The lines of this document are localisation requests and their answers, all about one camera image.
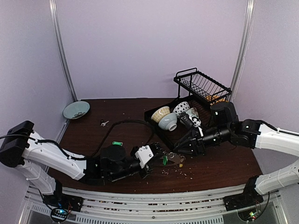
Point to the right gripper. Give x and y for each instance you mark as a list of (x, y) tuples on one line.
[(198, 142)]

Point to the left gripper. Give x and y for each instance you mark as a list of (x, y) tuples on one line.
[(149, 167)]

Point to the green tagged key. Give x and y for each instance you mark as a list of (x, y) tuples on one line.
[(117, 143), (165, 160)]

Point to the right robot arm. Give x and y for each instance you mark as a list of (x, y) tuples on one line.
[(250, 133)]

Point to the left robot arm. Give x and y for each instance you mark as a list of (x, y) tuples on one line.
[(25, 150)]

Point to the grey striped bowl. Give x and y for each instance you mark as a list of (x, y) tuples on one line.
[(168, 122)]

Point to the pale green bowl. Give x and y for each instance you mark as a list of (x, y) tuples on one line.
[(192, 113)]

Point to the black white patterned bowl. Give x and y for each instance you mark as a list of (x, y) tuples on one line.
[(181, 107)]

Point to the yellow dotted bowl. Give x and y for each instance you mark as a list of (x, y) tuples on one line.
[(160, 113)]

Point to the black tagged silver key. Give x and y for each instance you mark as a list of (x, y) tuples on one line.
[(103, 123)]

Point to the pale green plate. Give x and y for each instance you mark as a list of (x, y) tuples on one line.
[(76, 110)]

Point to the black wire dish rack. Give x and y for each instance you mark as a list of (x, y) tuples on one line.
[(193, 87)]

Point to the aluminium rail frame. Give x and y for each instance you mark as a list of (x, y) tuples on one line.
[(198, 207)]

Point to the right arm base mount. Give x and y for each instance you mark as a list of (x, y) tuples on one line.
[(247, 198)]

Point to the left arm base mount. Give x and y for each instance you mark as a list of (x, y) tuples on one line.
[(60, 204)]

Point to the right corner metal post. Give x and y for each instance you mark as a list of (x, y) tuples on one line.
[(247, 28)]

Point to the corner metal post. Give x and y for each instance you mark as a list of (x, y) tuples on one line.
[(247, 28), (62, 55)]

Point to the left corner metal post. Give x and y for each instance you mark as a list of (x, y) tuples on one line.
[(62, 55)]

